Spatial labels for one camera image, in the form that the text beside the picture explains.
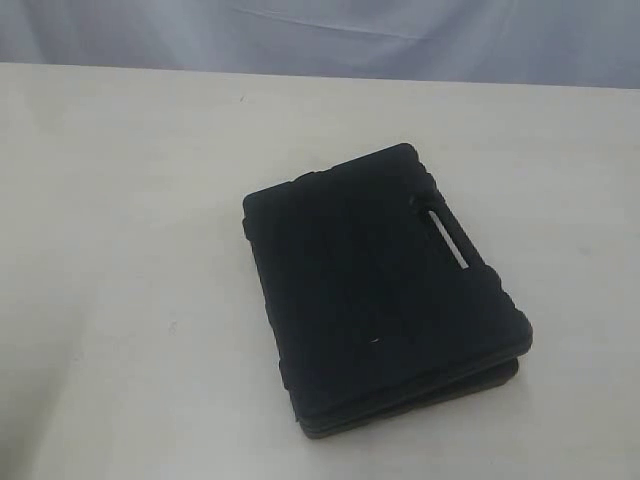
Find white backdrop curtain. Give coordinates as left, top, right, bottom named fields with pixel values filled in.
left=1, top=1, right=639, bottom=89

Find black plastic tool case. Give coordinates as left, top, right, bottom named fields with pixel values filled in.
left=243, top=143, right=533, bottom=439

